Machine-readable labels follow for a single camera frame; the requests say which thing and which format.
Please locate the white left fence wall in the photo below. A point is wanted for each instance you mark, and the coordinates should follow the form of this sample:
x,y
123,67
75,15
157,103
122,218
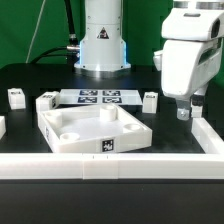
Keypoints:
x,y
2,126

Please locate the white front fence wall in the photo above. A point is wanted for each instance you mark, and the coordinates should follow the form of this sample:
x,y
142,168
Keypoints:
x,y
111,166

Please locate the white plate with tags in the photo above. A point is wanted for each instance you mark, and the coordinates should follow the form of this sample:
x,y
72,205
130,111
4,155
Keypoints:
x,y
94,96

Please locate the white square tabletop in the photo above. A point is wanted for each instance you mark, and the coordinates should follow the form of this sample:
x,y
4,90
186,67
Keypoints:
x,y
93,129

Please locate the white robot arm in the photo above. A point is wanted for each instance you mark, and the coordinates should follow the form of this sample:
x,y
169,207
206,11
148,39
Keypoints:
x,y
102,50

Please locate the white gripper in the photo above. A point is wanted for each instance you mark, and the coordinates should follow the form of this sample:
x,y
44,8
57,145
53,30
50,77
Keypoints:
x,y
192,52

